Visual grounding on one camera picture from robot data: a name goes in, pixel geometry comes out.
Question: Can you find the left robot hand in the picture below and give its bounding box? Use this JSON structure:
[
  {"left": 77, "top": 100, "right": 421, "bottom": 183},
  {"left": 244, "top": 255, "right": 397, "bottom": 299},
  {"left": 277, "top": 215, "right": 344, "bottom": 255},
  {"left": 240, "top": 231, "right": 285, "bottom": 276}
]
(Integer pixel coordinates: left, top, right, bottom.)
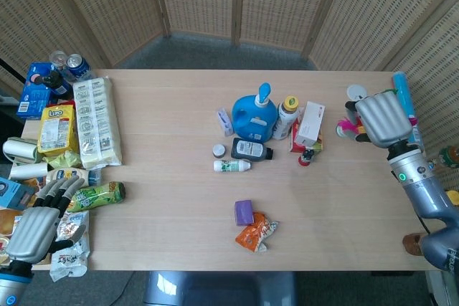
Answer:
[{"left": 5, "top": 176, "right": 87, "bottom": 264}]

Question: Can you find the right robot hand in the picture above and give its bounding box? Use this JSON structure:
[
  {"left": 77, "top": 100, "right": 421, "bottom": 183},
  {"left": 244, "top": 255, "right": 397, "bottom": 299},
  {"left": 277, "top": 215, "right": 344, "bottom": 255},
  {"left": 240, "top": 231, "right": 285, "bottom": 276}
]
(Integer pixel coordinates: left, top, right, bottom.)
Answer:
[{"left": 344, "top": 91, "right": 413, "bottom": 148}]

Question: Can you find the colourful feather toy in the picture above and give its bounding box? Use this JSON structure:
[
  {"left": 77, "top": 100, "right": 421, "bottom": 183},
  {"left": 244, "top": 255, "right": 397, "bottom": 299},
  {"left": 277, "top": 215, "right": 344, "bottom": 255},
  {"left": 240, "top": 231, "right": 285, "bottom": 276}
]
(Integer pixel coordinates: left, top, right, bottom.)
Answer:
[{"left": 336, "top": 115, "right": 367, "bottom": 143}]

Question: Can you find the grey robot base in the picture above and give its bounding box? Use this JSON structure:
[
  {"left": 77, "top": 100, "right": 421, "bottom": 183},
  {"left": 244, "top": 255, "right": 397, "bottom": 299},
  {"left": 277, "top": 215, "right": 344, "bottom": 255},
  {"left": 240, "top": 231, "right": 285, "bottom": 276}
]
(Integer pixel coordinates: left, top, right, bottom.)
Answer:
[{"left": 143, "top": 270, "right": 298, "bottom": 306}]

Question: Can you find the light blue roll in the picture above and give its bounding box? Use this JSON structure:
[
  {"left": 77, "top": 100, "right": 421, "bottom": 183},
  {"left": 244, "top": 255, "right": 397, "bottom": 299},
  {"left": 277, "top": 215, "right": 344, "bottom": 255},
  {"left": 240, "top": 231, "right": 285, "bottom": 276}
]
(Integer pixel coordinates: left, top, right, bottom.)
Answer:
[{"left": 392, "top": 71, "right": 425, "bottom": 153}]

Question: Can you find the white round disc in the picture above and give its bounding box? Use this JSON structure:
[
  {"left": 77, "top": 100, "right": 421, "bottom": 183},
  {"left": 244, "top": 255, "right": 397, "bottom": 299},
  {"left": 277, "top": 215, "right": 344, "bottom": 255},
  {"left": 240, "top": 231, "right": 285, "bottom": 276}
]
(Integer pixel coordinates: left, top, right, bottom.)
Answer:
[{"left": 346, "top": 84, "right": 367, "bottom": 102}]

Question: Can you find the white foil snack bag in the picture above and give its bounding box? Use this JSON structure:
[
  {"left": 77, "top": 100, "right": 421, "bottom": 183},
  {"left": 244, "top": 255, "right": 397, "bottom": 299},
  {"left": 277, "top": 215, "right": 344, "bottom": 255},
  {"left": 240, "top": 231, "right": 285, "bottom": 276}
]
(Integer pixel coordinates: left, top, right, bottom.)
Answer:
[{"left": 49, "top": 211, "right": 90, "bottom": 283}]

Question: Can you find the light blue box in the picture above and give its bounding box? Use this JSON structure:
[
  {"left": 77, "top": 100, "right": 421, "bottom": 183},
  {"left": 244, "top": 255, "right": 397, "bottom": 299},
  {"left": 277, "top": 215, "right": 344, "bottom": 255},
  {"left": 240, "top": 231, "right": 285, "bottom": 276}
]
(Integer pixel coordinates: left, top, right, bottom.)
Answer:
[{"left": 0, "top": 176, "right": 37, "bottom": 211}]

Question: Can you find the white paper cup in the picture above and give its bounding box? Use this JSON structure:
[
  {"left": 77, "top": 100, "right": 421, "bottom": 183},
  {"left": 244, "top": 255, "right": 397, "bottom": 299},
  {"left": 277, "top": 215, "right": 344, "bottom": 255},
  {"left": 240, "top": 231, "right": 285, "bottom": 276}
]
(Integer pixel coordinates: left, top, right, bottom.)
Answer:
[{"left": 9, "top": 161, "right": 49, "bottom": 181}]

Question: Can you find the orange drink bottle green cap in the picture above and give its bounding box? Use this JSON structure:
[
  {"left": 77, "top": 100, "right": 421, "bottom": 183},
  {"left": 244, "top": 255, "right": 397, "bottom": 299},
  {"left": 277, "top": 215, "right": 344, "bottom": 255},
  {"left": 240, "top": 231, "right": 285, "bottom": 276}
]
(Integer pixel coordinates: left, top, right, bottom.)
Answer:
[{"left": 428, "top": 144, "right": 459, "bottom": 171}]

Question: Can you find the white box red print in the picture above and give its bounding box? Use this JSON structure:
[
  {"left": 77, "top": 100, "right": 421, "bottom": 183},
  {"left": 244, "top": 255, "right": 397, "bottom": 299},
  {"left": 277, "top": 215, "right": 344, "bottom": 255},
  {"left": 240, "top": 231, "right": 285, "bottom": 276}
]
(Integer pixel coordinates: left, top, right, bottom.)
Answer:
[{"left": 293, "top": 100, "right": 326, "bottom": 145}]

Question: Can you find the white mayonnaise bottle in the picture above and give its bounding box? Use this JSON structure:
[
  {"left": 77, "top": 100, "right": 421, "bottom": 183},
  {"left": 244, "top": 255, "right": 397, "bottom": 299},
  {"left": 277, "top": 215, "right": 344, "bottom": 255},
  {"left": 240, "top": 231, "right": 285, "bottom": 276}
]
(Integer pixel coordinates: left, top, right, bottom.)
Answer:
[{"left": 45, "top": 168, "right": 102, "bottom": 188}]

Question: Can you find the crumpled yellow-green bag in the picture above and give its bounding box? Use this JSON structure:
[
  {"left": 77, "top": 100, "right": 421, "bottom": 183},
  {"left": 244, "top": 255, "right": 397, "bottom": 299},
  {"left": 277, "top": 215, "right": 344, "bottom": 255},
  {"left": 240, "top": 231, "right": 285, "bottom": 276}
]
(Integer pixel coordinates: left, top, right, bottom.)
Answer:
[{"left": 42, "top": 150, "right": 83, "bottom": 170}]

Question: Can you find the white lint roller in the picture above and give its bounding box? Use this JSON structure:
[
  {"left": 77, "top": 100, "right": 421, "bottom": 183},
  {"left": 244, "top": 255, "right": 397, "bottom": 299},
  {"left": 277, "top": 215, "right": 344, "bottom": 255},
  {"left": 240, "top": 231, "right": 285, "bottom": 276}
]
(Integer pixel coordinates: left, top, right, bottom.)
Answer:
[{"left": 2, "top": 136, "right": 41, "bottom": 163}]

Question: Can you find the small red black figure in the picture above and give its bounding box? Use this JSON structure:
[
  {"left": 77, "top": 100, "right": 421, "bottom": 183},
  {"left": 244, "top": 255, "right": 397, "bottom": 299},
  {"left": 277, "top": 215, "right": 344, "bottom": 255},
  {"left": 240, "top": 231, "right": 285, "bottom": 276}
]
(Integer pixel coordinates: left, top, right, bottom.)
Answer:
[{"left": 296, "top": 147, "right": 316, "bottom": 168}]

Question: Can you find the red yellow carton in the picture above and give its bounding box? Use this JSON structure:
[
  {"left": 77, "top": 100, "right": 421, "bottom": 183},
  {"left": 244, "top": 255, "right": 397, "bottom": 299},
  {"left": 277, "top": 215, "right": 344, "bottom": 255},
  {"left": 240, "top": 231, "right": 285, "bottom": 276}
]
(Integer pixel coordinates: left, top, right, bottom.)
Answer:
[{"left": 286, "top": 119, "right": 323, "bottom": 153}]

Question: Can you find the white bottle yellow-green cap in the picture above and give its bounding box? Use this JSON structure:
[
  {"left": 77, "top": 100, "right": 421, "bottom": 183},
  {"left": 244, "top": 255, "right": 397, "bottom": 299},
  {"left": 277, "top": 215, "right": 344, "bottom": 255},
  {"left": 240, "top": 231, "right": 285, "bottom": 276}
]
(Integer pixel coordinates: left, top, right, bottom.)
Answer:
[{"left": 272, "top": 95, "right": 301, "bottom": 141}]

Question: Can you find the yellow Lipo snack bag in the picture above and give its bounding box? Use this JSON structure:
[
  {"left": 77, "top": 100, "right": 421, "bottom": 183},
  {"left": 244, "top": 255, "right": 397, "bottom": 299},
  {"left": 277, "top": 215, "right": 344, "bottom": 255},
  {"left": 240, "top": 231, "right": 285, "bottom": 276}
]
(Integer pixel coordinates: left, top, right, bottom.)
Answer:
[{"left": 37, "top": 104, "right": 80, "bottom": 158}]

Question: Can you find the brown wooden item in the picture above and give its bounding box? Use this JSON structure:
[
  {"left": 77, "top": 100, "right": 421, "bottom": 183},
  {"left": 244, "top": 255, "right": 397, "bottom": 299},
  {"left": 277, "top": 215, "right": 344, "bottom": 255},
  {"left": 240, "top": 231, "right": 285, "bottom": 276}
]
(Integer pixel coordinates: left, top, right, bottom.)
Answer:
[{"left": 402, "top": 233, "right": 426, "bottom": 256}]

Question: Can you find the large white wrapped package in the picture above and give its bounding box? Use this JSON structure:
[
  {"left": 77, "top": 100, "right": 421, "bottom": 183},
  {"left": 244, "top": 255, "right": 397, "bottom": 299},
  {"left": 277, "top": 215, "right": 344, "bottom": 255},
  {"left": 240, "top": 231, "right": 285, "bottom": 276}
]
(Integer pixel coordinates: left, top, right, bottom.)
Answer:
[{"left": 72, "top": 75, "right": 123, "bottom": 170}]

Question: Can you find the blue detergent pump bottle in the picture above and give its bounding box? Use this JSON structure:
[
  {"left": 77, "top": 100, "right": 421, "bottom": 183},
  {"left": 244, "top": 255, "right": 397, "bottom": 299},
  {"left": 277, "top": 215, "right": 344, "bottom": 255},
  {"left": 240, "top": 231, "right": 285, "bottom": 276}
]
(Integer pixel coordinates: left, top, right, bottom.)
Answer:
[{"left": 231, "top": 82, "right": 279, "bottom": 143}]

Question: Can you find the blue Oreo box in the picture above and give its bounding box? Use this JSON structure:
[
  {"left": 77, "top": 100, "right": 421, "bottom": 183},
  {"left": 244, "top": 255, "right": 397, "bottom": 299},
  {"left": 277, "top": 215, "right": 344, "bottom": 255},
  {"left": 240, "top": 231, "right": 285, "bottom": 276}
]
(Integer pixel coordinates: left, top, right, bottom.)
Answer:
[{"left": 16, "top": 62, "right": 58, "bottom": 120}]

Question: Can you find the dark grey bottle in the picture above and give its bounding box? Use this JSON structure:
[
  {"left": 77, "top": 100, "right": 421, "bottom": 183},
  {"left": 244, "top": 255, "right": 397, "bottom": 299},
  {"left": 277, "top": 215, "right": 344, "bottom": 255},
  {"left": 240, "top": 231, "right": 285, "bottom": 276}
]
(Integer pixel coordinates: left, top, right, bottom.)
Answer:
[{"left": 230, "top": 137, "right": 275, "bottom": 162}]

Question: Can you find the dark bottle blue label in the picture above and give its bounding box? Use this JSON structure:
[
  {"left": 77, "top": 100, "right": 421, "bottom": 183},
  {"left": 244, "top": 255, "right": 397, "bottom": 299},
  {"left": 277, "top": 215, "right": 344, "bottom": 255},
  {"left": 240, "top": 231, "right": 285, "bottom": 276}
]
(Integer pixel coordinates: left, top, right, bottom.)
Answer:
[{"left": 42, "top": 70, "right": 72, "bottom": 100}]

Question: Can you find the white bottle green print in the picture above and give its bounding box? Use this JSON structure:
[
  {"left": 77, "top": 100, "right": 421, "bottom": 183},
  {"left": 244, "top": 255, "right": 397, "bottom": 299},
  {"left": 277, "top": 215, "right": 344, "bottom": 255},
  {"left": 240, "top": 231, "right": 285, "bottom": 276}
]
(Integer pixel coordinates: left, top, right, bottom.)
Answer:
[{"left": 213, "top": 159, "right": 252, "bottom": 173}]

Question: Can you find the small lilac box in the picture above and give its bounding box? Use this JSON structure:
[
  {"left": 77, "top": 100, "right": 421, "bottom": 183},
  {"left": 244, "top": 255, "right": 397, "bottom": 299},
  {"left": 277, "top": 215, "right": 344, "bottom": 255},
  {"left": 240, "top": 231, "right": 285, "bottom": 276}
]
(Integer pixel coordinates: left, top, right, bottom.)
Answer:
[{"left": 216, "top": 107, "right": 234, "bottom": 138}]

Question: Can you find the purple block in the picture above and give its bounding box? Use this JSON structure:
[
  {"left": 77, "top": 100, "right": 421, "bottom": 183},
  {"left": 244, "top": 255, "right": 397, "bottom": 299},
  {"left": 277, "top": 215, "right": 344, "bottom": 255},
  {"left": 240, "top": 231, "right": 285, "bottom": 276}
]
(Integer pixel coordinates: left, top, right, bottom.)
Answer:
[{"left": 234, "top": 199, "right": 255, "bottom": 227}]

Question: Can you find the blue drink can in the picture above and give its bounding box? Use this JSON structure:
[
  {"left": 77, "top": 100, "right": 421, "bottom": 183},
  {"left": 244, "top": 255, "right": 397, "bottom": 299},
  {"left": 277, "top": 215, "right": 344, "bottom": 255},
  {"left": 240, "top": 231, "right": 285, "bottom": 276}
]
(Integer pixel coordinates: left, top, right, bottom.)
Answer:
[{"left": 66, "top": 53, "right": 93, "bottom": 83}]

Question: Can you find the orange snack bag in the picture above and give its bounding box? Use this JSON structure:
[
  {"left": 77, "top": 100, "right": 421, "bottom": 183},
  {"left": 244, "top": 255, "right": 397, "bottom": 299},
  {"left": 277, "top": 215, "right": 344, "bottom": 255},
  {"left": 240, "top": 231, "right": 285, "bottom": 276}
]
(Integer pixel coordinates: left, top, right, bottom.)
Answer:
[{"left": 235, "top": 211, "right": 280, "bottom": 254}]

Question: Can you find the clear plastic cup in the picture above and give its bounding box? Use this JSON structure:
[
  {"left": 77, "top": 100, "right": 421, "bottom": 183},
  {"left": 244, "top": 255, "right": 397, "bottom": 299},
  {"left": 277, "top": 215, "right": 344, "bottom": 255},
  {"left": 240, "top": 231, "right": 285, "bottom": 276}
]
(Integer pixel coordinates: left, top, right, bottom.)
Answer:
[{"left": 48, "top": 50, "right": 69, "bottom": 71}]

